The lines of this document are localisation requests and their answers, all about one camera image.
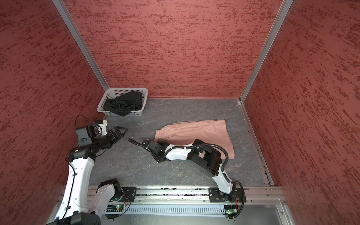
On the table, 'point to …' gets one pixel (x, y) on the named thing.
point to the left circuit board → (114, 208)
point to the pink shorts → (186, 132)
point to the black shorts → (123, 103)
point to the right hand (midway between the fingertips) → (161, 146)
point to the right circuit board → (230, 210)
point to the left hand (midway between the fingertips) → (123, 136)
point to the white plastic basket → (113, 92)
